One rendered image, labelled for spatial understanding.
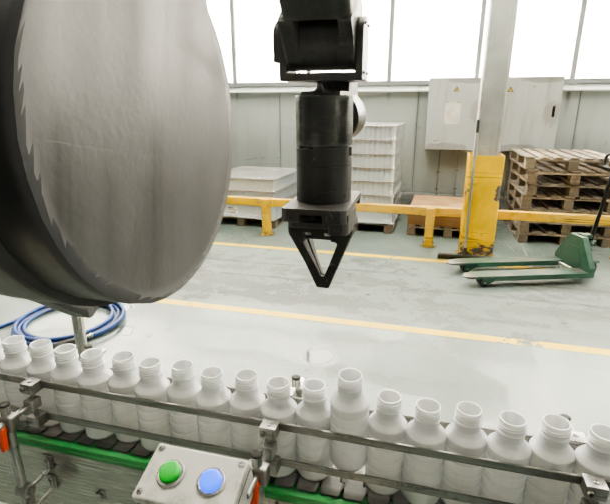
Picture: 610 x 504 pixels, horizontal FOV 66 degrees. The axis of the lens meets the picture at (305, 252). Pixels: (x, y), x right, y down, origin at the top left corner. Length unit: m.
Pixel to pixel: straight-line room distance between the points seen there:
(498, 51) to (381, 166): 1.81
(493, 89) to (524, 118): 2.21
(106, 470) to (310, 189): 0.69
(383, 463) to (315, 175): 0.49
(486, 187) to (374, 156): 1.52
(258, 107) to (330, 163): 7.68
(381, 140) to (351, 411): 5.34
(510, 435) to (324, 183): 0.46
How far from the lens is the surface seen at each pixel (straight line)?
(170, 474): 0.71
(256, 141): 8.17
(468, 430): 0.76
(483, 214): 5.20
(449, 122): 7.31
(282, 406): 0.78
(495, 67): 5.25
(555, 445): 0.78
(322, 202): 0.47
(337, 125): 0.46
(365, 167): 6.00
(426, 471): 0.78
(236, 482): 0.69
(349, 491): 0.84
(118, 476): 0.98
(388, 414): 0.75
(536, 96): 7.42
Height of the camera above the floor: 1.59
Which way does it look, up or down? 18 degrees down
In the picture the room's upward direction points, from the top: straight up
